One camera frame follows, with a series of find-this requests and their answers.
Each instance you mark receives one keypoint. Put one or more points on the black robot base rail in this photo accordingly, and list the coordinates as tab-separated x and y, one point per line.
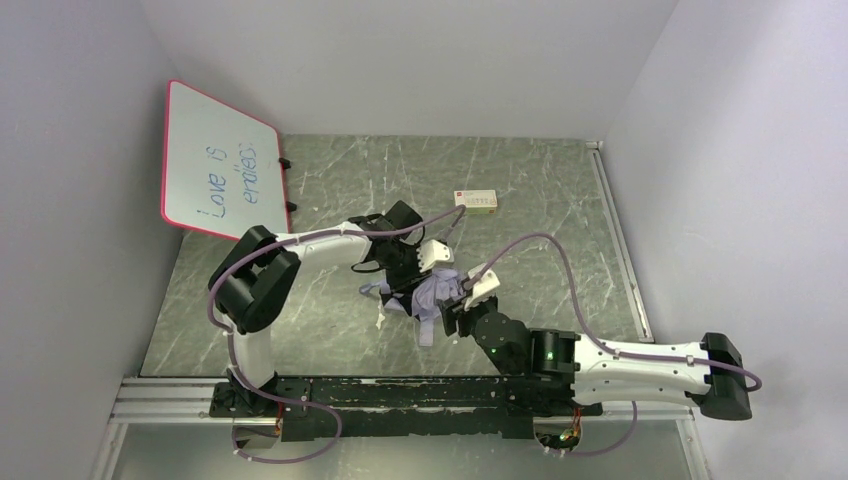
321	407

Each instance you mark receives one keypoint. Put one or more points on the aluminium frame rail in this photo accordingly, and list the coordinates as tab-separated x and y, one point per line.
189	400

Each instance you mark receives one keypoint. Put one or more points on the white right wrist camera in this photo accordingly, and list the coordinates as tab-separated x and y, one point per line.
479	286

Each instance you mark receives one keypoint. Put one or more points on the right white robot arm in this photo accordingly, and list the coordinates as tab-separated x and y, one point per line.
550	372

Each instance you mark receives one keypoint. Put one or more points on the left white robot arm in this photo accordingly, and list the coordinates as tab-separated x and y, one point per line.
251	286

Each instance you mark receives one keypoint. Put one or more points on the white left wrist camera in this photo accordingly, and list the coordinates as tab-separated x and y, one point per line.
434	254

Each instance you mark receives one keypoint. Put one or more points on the small white cardboard box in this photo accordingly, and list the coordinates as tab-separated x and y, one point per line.
476	201

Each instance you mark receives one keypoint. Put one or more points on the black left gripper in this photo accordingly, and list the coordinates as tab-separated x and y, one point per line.
403	266

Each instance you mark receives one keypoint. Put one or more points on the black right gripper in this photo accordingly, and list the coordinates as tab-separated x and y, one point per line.
453	315

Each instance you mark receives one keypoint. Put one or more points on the red framed whiteboard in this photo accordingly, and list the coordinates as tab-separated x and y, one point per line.
222	172

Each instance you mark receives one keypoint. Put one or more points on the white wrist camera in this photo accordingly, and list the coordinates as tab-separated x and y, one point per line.
434	254
479	286

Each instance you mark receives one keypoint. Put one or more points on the light purple folding umbrella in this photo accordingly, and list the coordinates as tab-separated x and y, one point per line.
423	304

